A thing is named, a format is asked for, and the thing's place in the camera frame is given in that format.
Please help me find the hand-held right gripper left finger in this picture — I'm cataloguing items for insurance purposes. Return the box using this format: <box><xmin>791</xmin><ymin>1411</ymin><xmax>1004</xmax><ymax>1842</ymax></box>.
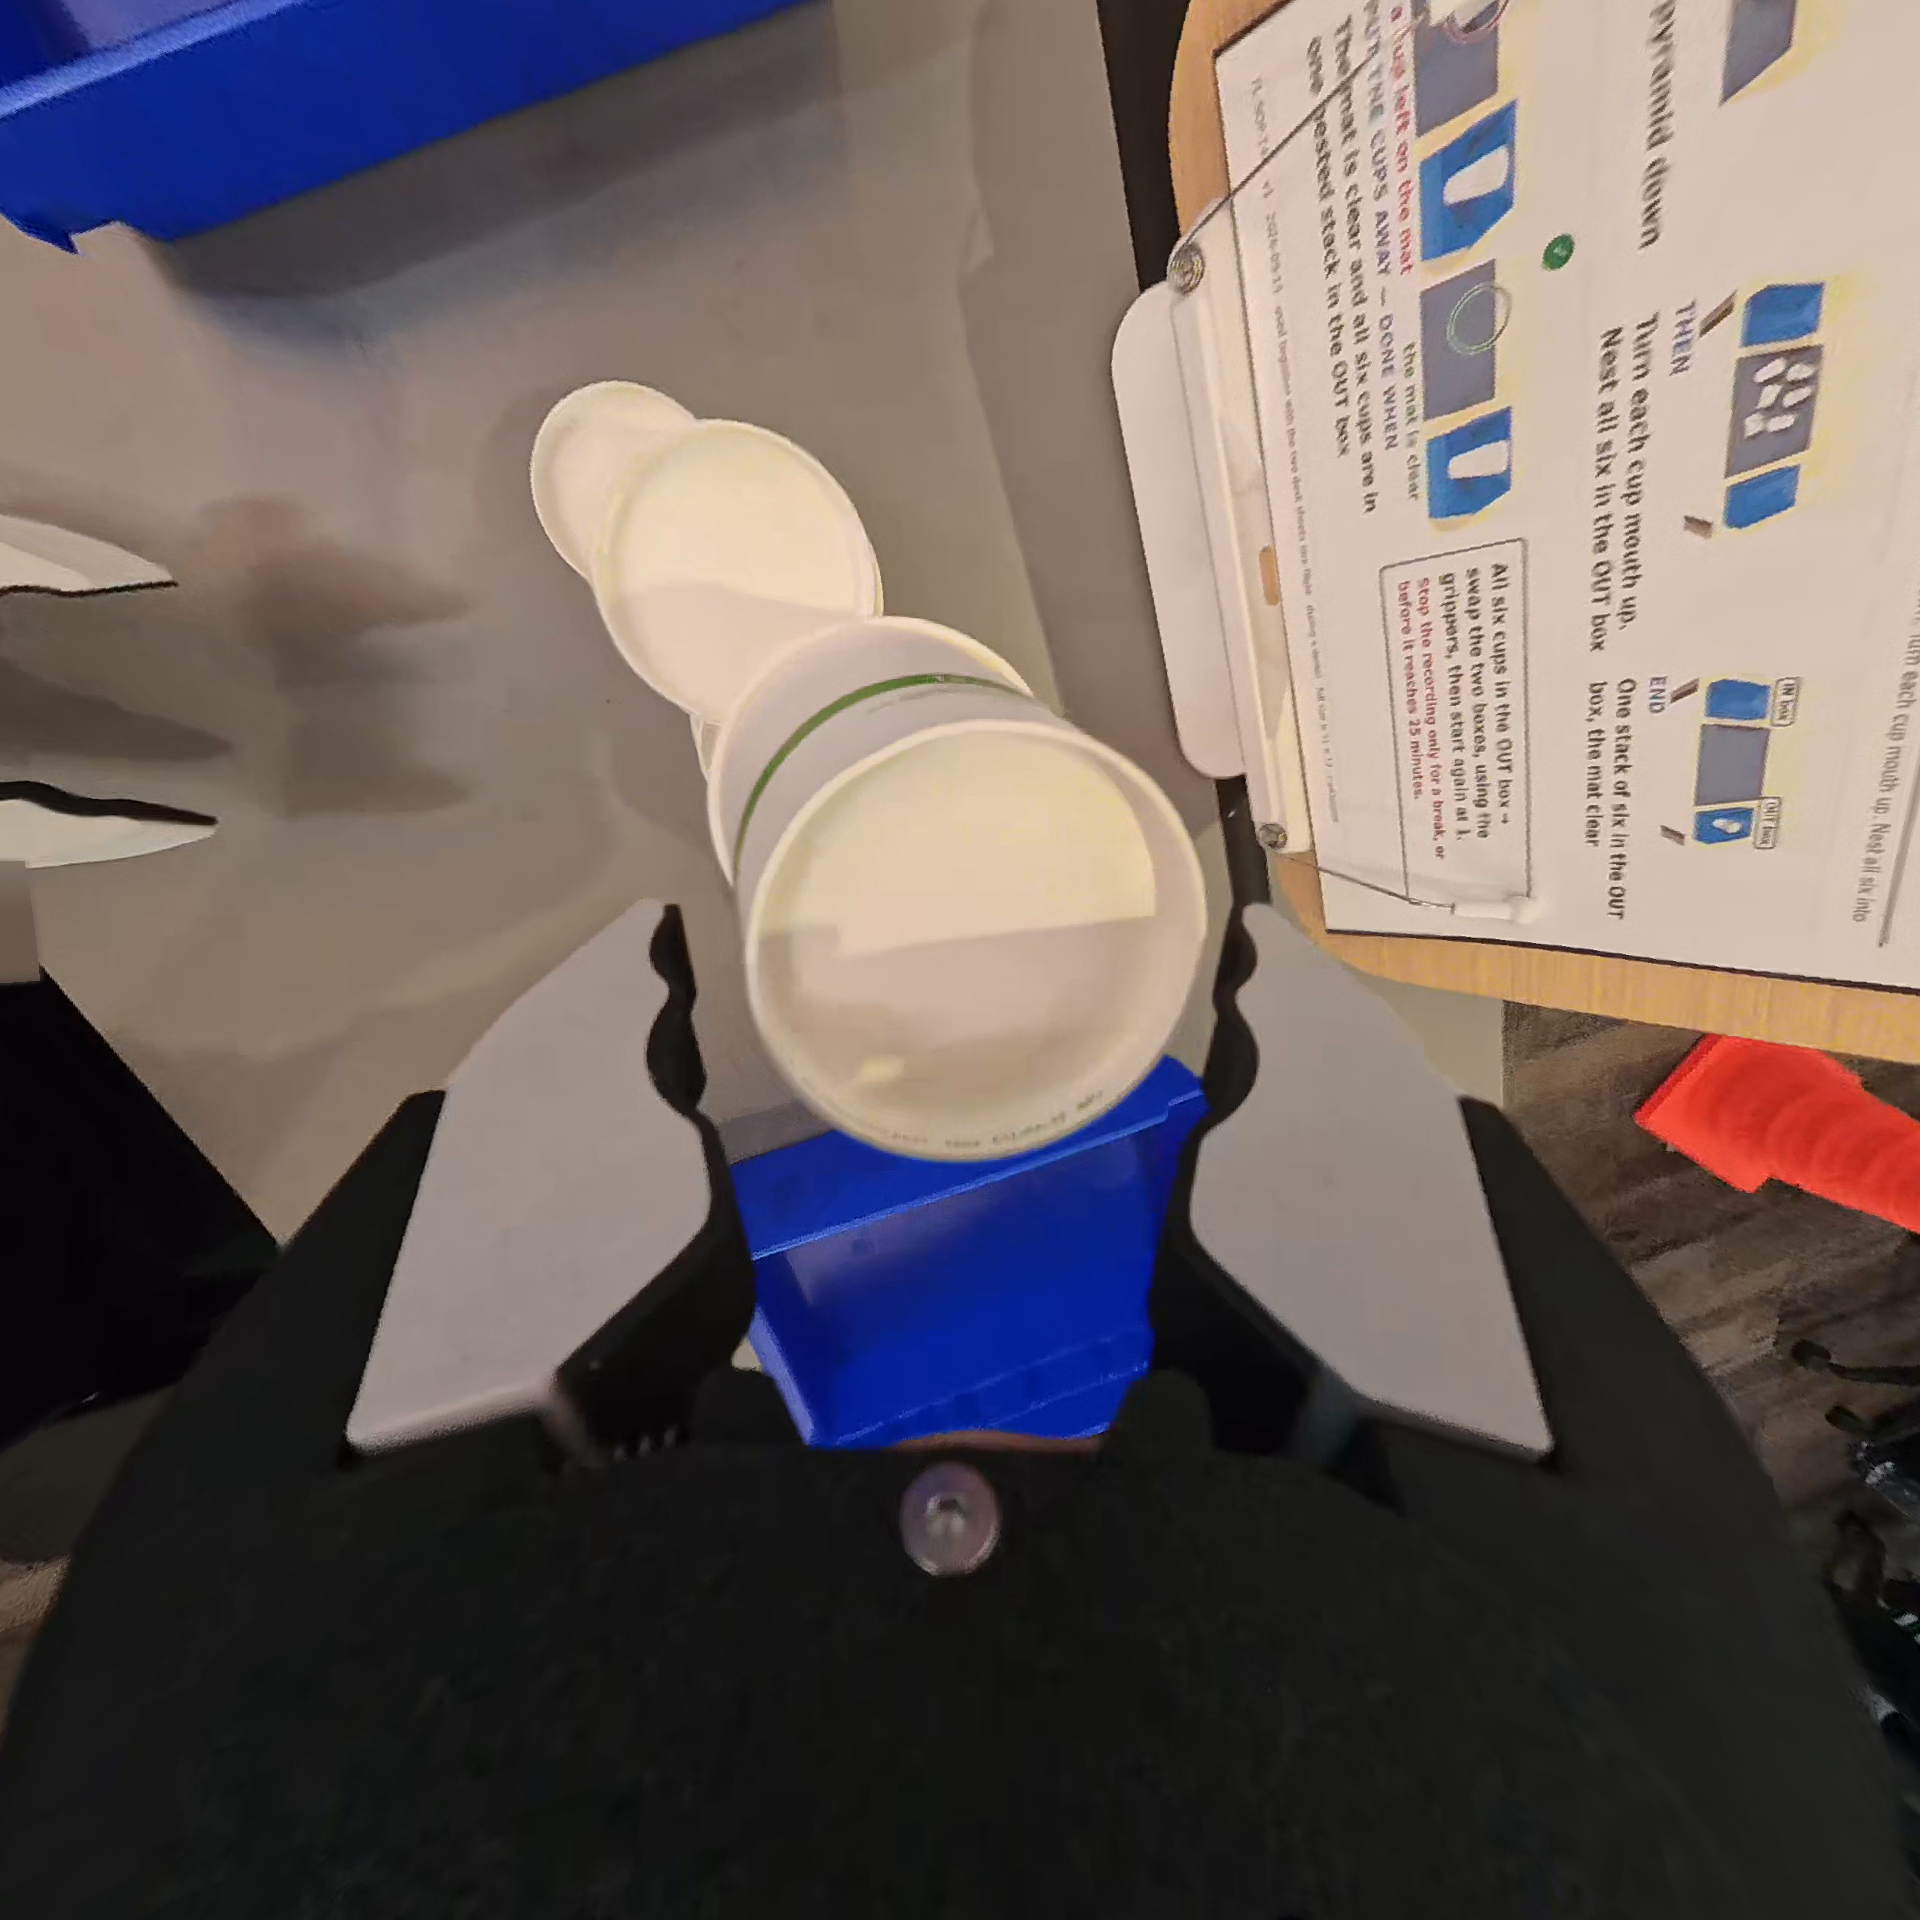
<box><xmin>345</xmin><ymin>902</ymin><xmax>756</xmax><ymax>1472</ymax></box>

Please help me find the orange traffic cone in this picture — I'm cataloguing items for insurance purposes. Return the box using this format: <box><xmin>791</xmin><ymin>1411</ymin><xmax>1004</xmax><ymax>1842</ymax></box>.
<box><xmin>1633</xmin><ymin>1036</ymin><xmax>1920</xmax><ymax>1234</ymax></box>

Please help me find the white instruction sheet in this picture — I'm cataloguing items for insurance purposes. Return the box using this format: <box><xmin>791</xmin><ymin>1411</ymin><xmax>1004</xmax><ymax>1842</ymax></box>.
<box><xmin>1211</xmin><ymin>0</ymin><xmax>1920</xmax><ymax>993</ymax></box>

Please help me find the blue plastic bin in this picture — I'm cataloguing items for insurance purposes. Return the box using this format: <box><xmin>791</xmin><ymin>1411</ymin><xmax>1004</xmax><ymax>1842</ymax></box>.
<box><xmin>0</xmin><ymin>0</ymin><xmax>811</xmax><ymax>250</ymax></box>
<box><xmin>727</xmin><ymin>1057</ymin><xmax>1209</xmax><ymax>1449</ymax></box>

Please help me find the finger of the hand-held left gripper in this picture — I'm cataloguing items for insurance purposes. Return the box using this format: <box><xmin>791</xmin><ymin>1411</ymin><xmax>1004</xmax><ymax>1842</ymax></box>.
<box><xmin>0</xmin><ymin>779</ymin><xmax>220</xmax><ymax>875</ymax></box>
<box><xmin>0</xmin><ymin>515</ymin><xmax>177</xmax><ymax>596</ymax></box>

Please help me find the white paper cup green band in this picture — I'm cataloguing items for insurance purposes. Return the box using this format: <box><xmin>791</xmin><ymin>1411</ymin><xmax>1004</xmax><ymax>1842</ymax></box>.
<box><xmin>528</xmin><ymin>382</ymin><xmax>707</xmax><ymax>579</ymax></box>
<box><xmin>591</xmin><ymin>420</ymin><xmax>887</xmax><ymax>722</ymax></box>
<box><xmin>703</xmin><ymin>615</ymin><xmax>1209</xmax><ymax>1163</ymax></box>

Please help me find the wooden sign board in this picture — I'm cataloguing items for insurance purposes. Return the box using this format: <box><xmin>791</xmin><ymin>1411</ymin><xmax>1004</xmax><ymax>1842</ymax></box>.
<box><xmin>1113</xmin><ymin>0</ymin><xmax>1920</xmax><ymax>1067</ymax></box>

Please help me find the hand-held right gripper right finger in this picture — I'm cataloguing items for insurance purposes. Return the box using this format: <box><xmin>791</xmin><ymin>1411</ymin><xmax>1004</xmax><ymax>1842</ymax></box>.
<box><xmin>1147</xmin><ymin>902</ymin><xmax>1555</xmax><ymax>1479</ymax></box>

